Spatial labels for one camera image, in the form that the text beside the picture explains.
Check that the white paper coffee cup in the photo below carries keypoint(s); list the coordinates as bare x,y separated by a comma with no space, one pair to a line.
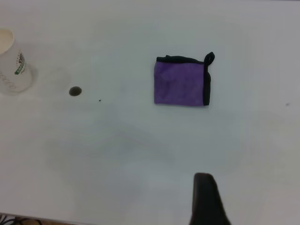
14,70

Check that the purple cloth with black trim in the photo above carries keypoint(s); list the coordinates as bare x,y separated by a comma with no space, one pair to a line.
178,82

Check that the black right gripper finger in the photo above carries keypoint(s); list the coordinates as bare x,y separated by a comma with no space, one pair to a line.
206,204

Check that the brown coffee spill spot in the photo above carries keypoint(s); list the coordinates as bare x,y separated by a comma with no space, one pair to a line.
75,91

